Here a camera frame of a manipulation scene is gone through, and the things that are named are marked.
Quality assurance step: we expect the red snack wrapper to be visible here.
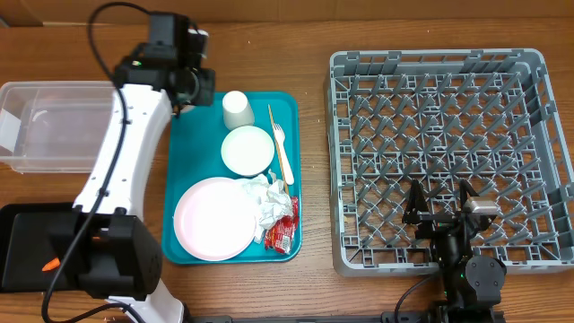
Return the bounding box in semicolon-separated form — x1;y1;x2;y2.
264;196;300;254

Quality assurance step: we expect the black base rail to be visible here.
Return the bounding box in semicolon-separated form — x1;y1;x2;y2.
183;309;508;323

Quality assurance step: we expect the white napkin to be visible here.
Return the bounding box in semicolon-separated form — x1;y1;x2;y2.
236;170;294;243

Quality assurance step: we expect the black plastic tray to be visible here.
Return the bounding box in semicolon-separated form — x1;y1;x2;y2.
1;202;73;293

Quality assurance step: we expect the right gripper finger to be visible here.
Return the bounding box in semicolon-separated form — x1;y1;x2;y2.
402;179;431;224
459;179;479;207

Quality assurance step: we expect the white small bowl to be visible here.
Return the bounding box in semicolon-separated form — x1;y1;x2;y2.
221;126;274;177

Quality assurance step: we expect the white plastic fork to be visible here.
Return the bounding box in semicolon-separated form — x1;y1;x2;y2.
273;123;294;185

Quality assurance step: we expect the clear plastic bin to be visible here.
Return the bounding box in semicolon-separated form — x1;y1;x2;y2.
1;81;115;173

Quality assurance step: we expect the pink bowl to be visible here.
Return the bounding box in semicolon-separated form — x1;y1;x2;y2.
173;103;195;115

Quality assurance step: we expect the large pink plate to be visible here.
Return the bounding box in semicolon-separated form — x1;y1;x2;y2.
173;177;261;262

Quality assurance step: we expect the white paper cup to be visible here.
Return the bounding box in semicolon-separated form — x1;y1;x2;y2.
222;91;255;130

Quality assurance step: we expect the wooden chopstick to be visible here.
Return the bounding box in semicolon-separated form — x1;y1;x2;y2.
267;104;292;194

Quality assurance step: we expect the teal serving tray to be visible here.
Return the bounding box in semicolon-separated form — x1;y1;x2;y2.
161;92;301;266

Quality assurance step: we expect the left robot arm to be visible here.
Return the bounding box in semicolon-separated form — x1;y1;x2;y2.
50;11;215;322

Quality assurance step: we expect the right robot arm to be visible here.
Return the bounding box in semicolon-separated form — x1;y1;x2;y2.
394;179;507;322

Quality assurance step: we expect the grey plastic dishwasher rack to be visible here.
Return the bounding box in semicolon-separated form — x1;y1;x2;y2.
326;48;573;276

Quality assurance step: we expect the orange carrot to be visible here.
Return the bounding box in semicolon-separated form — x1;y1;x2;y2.
41;258;60;272

